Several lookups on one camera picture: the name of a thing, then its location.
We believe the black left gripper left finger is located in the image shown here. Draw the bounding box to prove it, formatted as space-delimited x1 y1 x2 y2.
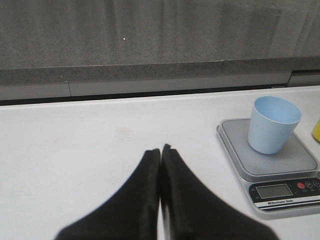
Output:
56 149 160 240

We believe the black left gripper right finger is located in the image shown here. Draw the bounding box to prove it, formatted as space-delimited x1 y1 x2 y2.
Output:
160 144 278 240

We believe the light blue plastic cup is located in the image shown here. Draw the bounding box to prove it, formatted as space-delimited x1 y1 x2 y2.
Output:
247 96 302 155

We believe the yellow squeeze bottle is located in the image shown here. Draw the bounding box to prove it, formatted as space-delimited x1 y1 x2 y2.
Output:
311 120 320 143

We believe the silver electronic kitchen scale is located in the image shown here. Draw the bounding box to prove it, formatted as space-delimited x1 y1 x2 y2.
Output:
216 118 320 220

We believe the grey stone counter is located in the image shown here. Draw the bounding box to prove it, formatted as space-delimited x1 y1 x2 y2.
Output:
0 0 320 101

